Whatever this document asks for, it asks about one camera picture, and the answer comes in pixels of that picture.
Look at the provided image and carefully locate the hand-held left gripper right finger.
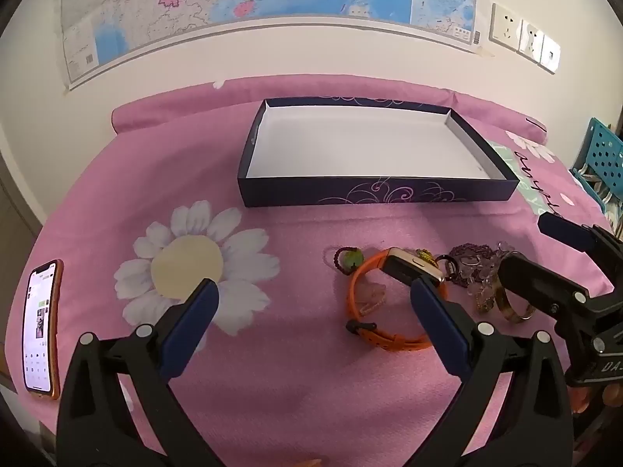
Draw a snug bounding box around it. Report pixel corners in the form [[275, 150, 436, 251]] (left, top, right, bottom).
[[410, 275, 575, 467]]

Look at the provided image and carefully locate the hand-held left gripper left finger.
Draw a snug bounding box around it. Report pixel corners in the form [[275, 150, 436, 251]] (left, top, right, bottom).
[[56, 278, 220, 467]]

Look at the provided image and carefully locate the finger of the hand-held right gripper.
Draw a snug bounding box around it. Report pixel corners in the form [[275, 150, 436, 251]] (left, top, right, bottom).
[[538, 212, 623, 278], [497, 251, 592, 324]]

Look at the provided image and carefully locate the gold bangle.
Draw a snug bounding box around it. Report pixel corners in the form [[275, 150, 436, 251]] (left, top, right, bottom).
[[494, 279, 536, 324]]

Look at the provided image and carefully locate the clear crystal bead bracelet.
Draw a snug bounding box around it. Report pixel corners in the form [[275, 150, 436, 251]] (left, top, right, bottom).
[[460, 241, 512, 312]]

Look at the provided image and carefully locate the black ring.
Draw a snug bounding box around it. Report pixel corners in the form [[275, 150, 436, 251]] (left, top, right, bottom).
[[440, 255, 461, 285]]

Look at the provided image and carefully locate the orange strap smartwatch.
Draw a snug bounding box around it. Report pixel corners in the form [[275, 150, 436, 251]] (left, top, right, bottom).
[[345, 247, 449, 352]]

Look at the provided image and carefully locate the pink translucent ring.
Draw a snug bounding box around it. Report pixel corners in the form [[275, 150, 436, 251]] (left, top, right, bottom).
[[357, 284, 387, 312]]

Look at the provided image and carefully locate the purple bead bracelet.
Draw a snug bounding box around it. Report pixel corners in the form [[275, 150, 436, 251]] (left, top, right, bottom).
[[448, 243, 497, 273]]

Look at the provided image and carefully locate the beaded ring with green stone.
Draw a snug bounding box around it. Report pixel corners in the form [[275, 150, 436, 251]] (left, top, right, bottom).
[[333, 246, 365, 277]]

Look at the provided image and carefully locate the purple patterned shallow box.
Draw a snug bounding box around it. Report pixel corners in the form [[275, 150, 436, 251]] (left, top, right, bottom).
[[238, 97, 521, 208]]

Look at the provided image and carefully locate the person's right hand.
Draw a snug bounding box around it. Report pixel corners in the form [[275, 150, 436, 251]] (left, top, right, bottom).
[[567, 382, 623, 416]]

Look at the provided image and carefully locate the pink flower printed blanket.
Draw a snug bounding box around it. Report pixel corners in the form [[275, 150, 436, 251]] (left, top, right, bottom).
[[10, 74, 623, 467]]

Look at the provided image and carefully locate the blue perforated plastic chair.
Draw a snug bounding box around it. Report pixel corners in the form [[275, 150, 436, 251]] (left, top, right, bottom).
[[569, 117, 623, 205]]

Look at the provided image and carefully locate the smartphone with orange case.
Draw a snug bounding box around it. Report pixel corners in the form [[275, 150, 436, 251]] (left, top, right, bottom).
[[22, 259, 64, 400]]

